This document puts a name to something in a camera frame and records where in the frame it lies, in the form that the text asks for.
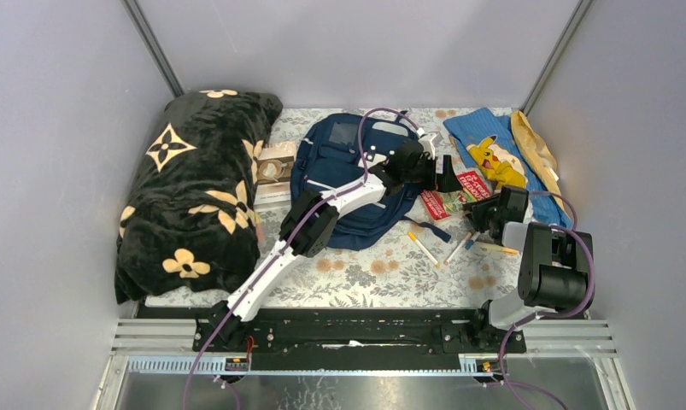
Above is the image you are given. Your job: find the yellow capped white marker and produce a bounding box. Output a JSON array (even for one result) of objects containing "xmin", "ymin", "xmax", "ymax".
[{"xmin": 407, "ymin": 231, "xmax": 440, "ymax": 267}]

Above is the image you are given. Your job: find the red treehouse book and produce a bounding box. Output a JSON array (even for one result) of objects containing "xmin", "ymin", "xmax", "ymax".
[{"xmin": 420, "ymin": 171, "xmax": 492, "ymax": 221}]

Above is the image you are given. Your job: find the yellow snack bag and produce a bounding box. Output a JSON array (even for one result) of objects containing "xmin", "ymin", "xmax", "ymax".
[{"xmin": 510, "ymin": 111, "xmax": 560, "ymax": 194}]

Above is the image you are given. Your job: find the navy blue backpack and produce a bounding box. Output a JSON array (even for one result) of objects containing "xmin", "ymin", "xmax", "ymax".
[{"xmin": 290, "ymin": 113, "xmax": 423, "ymax": 251}]

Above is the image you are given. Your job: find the beige tape box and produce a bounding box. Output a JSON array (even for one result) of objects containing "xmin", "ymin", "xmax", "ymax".
[{"xmin": 255, "ymin": 141, "xmax": 297, "ymax": 208}]

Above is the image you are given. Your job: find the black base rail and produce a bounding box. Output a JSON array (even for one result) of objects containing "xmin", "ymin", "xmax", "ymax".
[{"xmin": 191, "ymin": 305, "xmax": 526, "ymax": 372}]

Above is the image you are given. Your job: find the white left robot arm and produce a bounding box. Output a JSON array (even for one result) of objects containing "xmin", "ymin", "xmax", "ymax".
[{"xmin": 205, "ymin": 135, "xmax": 462, "ymax": 351}]

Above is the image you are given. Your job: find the yellow highlighter pen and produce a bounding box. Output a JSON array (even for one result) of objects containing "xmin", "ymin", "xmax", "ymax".
[{"xmin": 478, "ymin": 243, "xmax": 519, "ymax": 255}]

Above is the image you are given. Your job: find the blue capped white marker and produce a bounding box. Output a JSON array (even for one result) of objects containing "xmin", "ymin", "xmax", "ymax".
[{"xmin": 464, "ymin": 231, "xmax": 480, "ymax": 250}]

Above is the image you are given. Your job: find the black floral blanket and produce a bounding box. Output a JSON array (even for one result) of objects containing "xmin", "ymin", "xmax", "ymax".
[{"xmin": 114, "ymin": 89, "xmax": 283, "ymax": 304}]

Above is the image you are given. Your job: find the floral table mat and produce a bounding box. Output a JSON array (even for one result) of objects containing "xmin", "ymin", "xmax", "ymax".
[{"xmin": 144, "ymin": 108, "xmax": 521, "ymax": 308}]

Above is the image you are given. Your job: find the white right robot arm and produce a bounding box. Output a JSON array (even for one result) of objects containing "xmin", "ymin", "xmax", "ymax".
[{"xmin": 464, "ymin": 185, "xmax": 595, "ymax": 352}]

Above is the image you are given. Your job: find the orange capped white marker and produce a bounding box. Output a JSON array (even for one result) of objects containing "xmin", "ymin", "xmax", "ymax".
[{"xmin": 443, "ymin": 231, "xmax": 472, "ymax": 265}]

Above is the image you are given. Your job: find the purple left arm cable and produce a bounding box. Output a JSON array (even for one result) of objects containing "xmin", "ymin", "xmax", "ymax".
[{"xmin": 181, "ymin": 107, "xmax": 425, "ymax": 410}]

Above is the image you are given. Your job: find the blue pikachu cloth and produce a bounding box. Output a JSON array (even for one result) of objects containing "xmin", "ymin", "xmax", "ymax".
[{"xmin": 443, "ymin": 108, "xmax": 574, "ymax": 228}]

